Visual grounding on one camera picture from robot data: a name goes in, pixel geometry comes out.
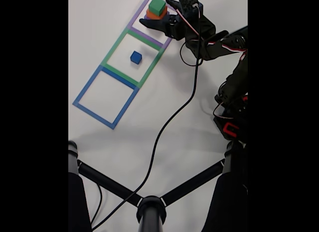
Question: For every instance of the black camera box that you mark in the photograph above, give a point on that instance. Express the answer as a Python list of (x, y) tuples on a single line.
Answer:
[(190, 2)]

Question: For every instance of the large purple cube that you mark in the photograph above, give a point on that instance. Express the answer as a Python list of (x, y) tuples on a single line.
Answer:
[(146, 17)]

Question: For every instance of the blue square frame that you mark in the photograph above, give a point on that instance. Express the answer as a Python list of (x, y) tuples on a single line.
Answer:
[(92, 112)]

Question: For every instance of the black tripod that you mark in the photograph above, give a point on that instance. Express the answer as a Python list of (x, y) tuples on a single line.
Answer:
[(150, 212)]

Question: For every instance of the green square frame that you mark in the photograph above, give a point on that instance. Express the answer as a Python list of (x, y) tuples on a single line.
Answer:
[(119, 73)]

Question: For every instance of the orange cube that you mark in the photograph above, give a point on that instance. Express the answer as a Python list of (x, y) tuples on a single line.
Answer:
[(153, 16)]

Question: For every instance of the purple square frame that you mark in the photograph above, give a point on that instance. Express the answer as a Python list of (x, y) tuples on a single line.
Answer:
[(145, 35)]

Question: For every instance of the green cube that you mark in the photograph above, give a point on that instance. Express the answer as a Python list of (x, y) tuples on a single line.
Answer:
[(157, 5)]

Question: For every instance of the small blue cube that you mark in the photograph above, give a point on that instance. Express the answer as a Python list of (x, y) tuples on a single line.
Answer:
[(135, 57)]

